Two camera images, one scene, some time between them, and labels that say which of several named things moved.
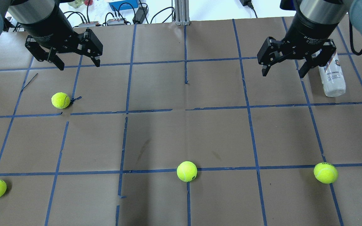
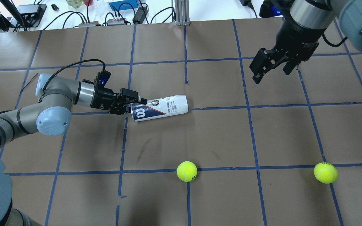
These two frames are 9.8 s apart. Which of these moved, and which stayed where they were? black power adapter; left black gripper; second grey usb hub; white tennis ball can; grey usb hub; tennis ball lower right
Moved: left black gripper; white tennis ball can
Stayed: tennis ball lower right; second grey usb hub; grey usb hub; black power adapter
